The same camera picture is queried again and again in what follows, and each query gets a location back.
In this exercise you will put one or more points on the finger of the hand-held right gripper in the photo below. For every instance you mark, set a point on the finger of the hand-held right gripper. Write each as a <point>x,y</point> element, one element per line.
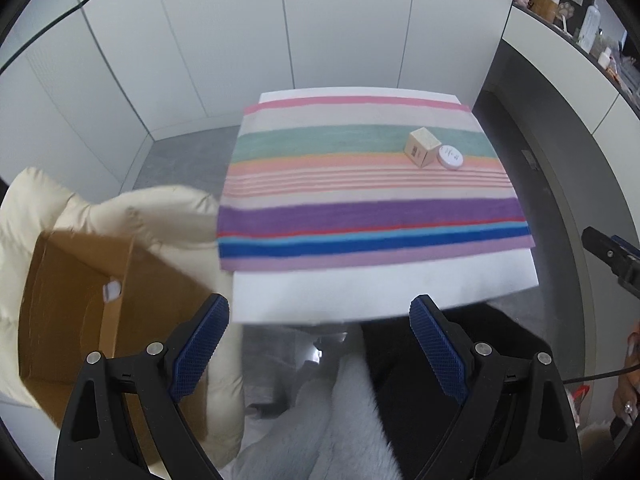
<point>627,245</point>
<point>605,250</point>

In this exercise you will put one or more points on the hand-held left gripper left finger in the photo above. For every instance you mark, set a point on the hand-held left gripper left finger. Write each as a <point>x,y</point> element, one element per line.
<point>200,345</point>

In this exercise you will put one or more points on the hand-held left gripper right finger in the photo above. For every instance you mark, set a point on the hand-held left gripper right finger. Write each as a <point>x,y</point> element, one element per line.
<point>437,350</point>

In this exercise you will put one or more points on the brown cardboard box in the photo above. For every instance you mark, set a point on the brown cardboard box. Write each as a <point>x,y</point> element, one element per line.
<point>60,320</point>

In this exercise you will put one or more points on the person's right hand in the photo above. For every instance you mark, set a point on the person's right hand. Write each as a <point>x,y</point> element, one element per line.
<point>627,390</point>

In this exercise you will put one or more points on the white square table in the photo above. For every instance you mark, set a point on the white square table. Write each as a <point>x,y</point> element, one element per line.
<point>380,295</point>

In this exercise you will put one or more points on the light blue fluffy robe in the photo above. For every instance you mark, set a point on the light blue fluffy robe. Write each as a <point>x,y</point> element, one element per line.
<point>340,420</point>

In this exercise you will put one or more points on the cream padded chair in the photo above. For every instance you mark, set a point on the cream padded chair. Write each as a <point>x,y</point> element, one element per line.
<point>150,215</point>

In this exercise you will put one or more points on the striped colourful towel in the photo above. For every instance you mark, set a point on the striped colourful towel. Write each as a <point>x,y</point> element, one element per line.
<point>370,185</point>

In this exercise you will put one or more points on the white round jar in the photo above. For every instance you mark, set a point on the white round jar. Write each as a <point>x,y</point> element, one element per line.
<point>450,156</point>

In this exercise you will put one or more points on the small white bottle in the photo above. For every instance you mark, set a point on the small white bottle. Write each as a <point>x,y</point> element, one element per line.
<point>605,57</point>

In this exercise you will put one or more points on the small beige box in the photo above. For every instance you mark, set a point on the small beige box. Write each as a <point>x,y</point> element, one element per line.
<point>422,146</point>

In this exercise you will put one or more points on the white side cabinet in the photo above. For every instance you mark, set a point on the white side cabinet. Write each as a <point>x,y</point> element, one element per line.
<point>550,45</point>

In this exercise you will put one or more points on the tall white bottle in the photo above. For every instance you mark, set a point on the tall white bottle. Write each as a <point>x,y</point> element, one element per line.
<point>590,22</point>

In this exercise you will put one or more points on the grey wall socket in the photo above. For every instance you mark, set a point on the grey wall socket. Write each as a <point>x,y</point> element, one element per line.
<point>529,157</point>

